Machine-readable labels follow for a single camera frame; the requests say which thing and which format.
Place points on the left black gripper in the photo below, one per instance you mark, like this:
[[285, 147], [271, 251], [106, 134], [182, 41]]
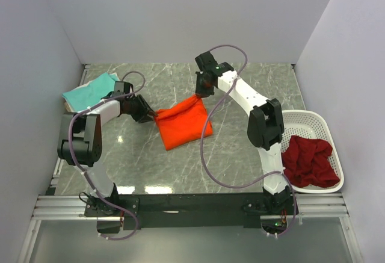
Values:
[[144, 109]]

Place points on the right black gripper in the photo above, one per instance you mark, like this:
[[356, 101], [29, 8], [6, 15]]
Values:
[[199, 91]]

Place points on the orange t-shirt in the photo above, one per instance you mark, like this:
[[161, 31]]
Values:
[[182, 123]]

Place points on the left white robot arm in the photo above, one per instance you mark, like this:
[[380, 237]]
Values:
[[80, 139]]

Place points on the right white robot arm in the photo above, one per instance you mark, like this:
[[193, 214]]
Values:
[[265, 127]]

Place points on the folded white t-shirt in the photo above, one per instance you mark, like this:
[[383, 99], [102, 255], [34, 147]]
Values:
[[113, 76]]

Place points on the folded teal t-shirt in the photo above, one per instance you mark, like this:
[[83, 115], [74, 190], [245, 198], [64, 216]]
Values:
[[81, 98]]

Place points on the folded beige t-shirt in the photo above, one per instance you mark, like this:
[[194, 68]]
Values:
[[68, 108]]

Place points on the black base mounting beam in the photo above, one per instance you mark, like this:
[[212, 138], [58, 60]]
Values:
[[193, 210]]

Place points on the white perforated plastic basket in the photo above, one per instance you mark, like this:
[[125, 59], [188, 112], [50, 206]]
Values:
[[311, 125]]

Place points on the dark red t-shirt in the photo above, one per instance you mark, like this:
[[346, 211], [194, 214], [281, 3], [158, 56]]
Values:
[[306, 163]]

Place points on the aluminium frame rail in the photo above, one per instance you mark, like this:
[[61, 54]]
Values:
[[49, 207]]

